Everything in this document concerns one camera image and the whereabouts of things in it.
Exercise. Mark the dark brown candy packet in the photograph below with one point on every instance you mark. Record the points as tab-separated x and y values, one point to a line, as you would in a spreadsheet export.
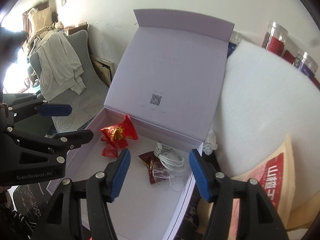
151	161

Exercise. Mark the grey sweatshirt on chair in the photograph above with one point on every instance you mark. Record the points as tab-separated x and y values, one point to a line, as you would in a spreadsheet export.
61	68

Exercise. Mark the brown paper bag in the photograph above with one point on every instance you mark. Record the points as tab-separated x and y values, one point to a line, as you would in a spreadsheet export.
304	214

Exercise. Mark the clear jar purple label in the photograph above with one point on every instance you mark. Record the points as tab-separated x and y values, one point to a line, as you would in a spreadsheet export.
305	64

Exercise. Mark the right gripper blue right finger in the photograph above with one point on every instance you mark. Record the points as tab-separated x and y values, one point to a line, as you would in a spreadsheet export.
203	173

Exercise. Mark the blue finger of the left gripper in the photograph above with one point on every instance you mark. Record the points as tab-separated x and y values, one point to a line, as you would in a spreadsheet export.
73	140
54	110

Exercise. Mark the red gold character snack packet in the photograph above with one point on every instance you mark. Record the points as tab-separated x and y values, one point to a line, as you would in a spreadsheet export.
122	130

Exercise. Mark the white foam board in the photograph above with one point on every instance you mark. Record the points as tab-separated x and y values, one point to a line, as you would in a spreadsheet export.
263	99

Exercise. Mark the dark green sofa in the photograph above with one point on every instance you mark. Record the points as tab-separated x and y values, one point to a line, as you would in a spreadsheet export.
36	125

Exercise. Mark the open lavender gift box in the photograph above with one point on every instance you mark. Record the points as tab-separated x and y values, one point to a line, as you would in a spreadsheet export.
169	82

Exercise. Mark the red candy packet white text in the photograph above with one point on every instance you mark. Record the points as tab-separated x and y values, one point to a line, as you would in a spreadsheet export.
109	151

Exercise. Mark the clear jar behind box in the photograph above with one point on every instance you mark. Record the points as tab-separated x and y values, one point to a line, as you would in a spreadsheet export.
234	41

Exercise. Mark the clear jar red contents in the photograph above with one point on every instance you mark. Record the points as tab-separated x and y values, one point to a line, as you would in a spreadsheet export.
275	38

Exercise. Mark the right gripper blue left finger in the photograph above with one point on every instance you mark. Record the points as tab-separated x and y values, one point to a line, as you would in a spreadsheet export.
116	173

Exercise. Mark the clear acrylic holder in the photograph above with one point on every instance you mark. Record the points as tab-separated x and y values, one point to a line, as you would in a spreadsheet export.
167	176

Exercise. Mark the pile of clothes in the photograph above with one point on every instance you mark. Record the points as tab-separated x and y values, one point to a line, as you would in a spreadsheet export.
35	42

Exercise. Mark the wooden picture frame on floor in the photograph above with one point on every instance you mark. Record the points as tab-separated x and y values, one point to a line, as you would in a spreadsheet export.
104	68

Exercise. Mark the crumpled white tissue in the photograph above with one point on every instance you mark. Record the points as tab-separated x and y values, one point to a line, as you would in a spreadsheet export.
210	143

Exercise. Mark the kraft hawthorn snack pouch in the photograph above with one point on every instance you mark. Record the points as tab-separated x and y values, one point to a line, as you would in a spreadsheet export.
261	204

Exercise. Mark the grey leaf pattern chair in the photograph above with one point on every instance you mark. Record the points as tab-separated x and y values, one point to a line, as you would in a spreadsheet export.
91	101

